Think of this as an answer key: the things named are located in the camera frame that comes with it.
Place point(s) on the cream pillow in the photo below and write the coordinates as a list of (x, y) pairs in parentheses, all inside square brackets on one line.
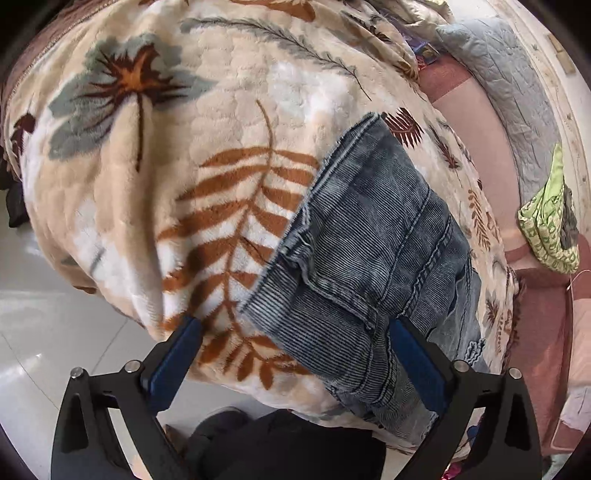
[(429, 11)]

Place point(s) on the leaf print fleece blanket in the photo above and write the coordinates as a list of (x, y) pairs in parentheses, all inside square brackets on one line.
[(184, 138)]

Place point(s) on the dark grey cloth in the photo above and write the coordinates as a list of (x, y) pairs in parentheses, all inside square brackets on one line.
[(569, 226)]

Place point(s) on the green patterned blanket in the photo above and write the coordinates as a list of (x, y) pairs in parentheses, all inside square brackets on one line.
[(549, 217)]

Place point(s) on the black cloth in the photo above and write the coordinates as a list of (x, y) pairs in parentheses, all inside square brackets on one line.
[(14, 198)]

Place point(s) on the grey quilted pillow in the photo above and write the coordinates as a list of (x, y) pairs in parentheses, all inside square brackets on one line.
[(508, 92)]

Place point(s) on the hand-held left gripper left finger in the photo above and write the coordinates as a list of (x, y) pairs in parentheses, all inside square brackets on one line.
[(178, 355)]

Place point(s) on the blue denim pants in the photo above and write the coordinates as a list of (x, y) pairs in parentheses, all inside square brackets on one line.
[(369, 240)]

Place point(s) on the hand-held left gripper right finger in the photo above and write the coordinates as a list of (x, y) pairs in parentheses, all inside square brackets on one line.
[(422, 364)]

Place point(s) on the purple packet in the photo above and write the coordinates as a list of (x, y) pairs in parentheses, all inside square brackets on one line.
[(425, 48)]

